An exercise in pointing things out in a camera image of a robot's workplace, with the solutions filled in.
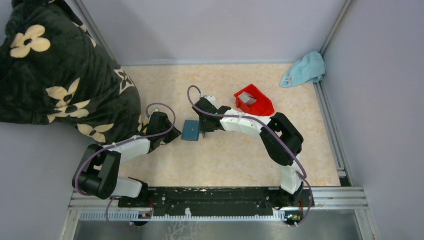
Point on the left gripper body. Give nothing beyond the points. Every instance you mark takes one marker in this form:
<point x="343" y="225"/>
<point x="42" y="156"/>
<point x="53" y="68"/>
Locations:
<point x="165" y="137"/>

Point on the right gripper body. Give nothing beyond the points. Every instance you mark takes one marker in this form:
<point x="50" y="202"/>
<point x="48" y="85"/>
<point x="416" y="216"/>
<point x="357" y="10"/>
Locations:
<point x="205" y="120"/>

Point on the teal card holder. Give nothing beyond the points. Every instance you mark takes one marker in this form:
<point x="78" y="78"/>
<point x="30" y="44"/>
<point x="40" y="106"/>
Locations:
<point x="191" y="131"/>

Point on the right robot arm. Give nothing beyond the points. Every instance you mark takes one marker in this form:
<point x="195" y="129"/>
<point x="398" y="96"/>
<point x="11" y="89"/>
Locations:
<point x="282" y="141"/>

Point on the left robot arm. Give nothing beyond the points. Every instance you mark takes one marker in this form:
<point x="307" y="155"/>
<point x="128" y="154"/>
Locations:
<point x="98" y="172"/>

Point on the silver credit cards stack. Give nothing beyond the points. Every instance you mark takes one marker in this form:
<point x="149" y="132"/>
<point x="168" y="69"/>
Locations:
<point x="247" y="98"/>

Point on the red plastic bin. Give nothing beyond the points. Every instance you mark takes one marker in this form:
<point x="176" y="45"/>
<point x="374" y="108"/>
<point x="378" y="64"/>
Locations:
<point x="263" y="107"/>

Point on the light blue cloth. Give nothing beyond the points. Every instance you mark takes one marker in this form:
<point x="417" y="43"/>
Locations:
<point x="310" y="69"/>

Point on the black floral blanket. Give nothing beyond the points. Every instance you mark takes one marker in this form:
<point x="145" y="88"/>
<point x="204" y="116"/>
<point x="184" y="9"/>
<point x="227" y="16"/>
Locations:
<point x="53" y="71"/>

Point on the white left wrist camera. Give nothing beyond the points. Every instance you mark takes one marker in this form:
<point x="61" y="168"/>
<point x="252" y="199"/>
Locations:
<point x="153" y="114"/>

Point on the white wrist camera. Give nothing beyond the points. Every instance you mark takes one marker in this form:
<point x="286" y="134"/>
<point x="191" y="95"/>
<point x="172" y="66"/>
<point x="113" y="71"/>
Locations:
<point x="210" y="98"/>
<point x="153" y="114"/>

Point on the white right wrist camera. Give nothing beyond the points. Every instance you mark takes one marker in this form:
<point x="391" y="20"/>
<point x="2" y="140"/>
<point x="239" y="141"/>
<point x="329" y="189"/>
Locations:
<point x="210" y="98"/>

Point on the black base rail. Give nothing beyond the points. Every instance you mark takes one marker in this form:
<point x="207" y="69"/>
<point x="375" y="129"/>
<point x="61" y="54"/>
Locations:
<point x="223" y="203"/>

